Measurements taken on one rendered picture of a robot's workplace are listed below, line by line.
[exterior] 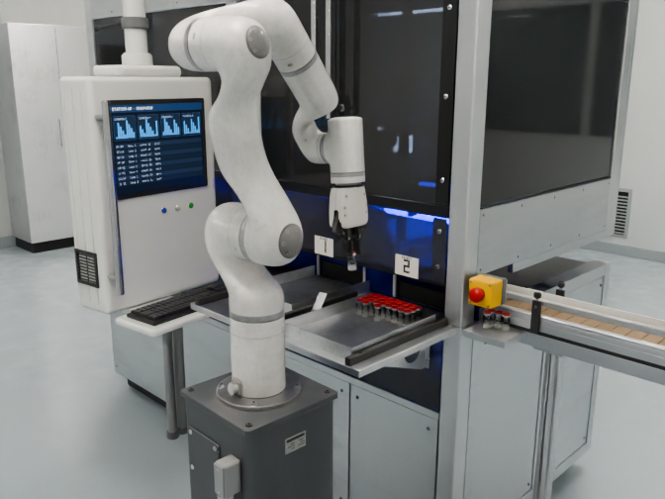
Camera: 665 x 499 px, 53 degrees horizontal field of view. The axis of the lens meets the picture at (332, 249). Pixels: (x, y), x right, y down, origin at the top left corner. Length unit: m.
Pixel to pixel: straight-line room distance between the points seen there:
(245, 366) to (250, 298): 0.15
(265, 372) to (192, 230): 1.07
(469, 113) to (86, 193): 1.20
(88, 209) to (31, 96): 4.33
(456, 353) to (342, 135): 0.71
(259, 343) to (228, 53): 0.59
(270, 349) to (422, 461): 0.84
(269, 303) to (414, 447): 0.89
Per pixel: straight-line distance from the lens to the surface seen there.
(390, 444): 2.20
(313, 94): 1.48
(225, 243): 1.41
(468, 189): 1.78
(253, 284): 1.42
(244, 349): 1.45
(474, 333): 1.86
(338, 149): 1.59
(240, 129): 1.31
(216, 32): 1.27
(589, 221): 2.49
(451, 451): 2.05
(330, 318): 1.92
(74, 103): 2.22
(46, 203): 6.62
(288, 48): 1.42
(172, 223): 2.37
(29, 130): 6.51
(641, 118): 6.48
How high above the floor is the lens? 1.54
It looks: 14 degrees down
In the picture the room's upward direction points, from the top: straight up
